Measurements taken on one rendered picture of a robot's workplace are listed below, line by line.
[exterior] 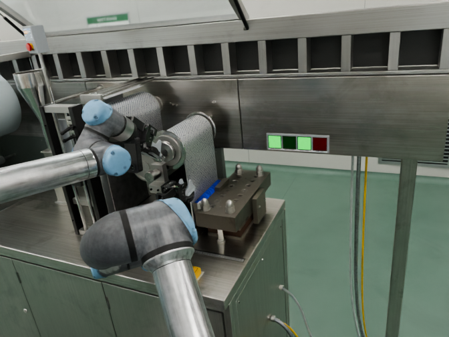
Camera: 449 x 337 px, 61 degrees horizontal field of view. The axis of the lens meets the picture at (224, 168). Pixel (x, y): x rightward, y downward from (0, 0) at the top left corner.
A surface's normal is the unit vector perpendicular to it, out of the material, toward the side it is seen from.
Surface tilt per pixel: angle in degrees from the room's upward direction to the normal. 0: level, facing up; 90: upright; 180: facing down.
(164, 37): 90
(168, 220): 49
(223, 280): 0
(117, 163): 90
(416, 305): 0
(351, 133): 90
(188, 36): 90
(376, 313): 0
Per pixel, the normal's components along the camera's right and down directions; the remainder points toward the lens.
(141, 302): -0.40, 0.40
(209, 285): -0.10, -0.92
